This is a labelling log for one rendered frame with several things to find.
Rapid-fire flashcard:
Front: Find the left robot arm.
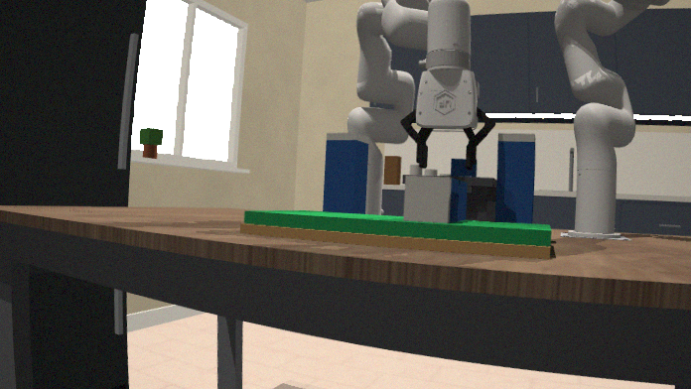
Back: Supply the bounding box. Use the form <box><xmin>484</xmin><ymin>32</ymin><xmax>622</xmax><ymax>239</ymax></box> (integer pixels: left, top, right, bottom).
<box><xmin>555</xmin><ymin>0</ymin><xmax>670</xmax><ymax>238</ymax></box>

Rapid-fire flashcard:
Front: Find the grey crate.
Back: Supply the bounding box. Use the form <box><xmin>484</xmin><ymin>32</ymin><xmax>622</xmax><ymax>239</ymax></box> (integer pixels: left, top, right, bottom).
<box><xmin>451</xmin><ymin>177</ymin><xmax>496</xmax><ymax>221</ymax></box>

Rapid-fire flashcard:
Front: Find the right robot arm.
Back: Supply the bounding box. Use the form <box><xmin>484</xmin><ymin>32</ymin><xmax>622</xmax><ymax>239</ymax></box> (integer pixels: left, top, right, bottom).
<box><xmin>347</xmin><ymin>0</ymin><xmax>471</xmax><ymax>215</ymax></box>

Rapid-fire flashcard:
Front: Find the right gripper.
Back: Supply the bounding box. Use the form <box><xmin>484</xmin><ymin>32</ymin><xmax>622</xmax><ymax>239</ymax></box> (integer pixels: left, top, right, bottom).
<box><xmin>400</xmin><ymin>65</ymin><xmax>495</xmax><ymax>170</ymax></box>

